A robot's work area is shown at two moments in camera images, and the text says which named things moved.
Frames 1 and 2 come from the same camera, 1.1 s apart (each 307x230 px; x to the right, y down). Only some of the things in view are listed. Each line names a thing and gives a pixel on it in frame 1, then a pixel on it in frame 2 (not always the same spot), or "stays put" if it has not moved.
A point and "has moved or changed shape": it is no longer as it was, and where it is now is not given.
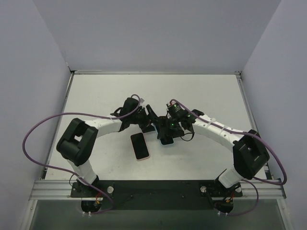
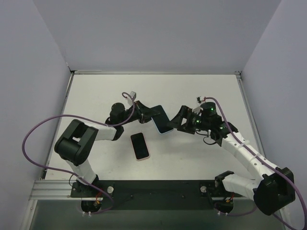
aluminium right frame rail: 265,166 stays put
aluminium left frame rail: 67,91 stays put
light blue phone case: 158,133 has moved or changed shape
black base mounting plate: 157,195 stays put
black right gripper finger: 161,124 to 185,112
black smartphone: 167,141 has moved or changed shape
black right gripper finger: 173,132 to 188,128
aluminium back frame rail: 155,73 stays put
